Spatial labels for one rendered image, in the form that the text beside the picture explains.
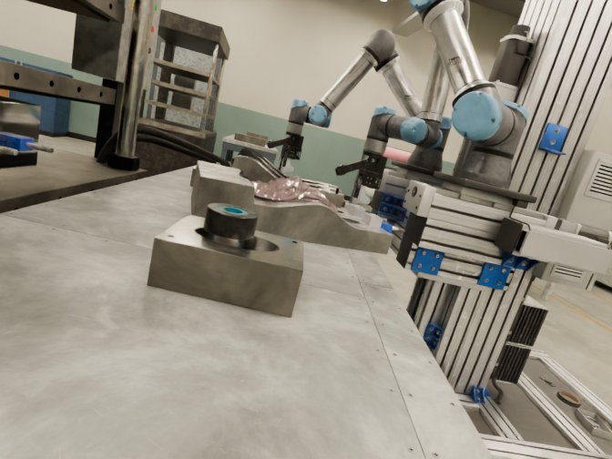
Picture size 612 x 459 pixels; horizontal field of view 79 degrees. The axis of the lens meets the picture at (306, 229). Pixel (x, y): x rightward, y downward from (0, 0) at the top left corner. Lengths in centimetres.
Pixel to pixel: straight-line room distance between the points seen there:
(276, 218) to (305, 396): 54
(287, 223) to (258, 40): 707
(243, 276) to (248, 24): 750
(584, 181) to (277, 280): 125
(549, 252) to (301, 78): 693
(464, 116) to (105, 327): 95
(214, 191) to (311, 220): 24
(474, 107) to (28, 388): 104
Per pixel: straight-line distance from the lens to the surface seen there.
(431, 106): 136
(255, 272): 51
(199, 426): 35
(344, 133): 789
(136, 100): 144
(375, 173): 130
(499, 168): 122
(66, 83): 122
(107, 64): 160
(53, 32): 862
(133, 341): 44
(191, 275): 52
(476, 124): 110
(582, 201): 158
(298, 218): 88
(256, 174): 124
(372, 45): 169
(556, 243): 122
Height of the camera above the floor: 104
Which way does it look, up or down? 13 degrees down
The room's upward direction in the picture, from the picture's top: 14 degrees clockwise
